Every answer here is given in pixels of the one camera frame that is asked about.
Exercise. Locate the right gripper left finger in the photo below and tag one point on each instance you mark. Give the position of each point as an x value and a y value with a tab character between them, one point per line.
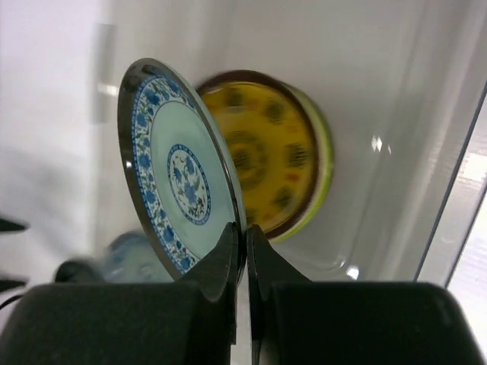
189	321

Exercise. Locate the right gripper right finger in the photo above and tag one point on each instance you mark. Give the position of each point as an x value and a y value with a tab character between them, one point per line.
298	321

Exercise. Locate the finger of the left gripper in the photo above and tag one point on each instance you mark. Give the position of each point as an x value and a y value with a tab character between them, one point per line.
11	284
9	226

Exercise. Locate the teal patterned plate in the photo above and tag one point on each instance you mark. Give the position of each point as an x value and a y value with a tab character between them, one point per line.
181	178
131	259

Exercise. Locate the lime green plate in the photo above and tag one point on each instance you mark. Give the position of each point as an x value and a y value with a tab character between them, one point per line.
325	162

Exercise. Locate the yellow patterned plate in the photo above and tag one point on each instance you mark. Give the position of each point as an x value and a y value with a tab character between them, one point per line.
272	144

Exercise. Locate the clear plastic bin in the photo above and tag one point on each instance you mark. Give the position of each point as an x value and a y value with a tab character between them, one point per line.
398	82

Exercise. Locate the black plate left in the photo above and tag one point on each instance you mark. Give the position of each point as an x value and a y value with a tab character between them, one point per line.
81	271

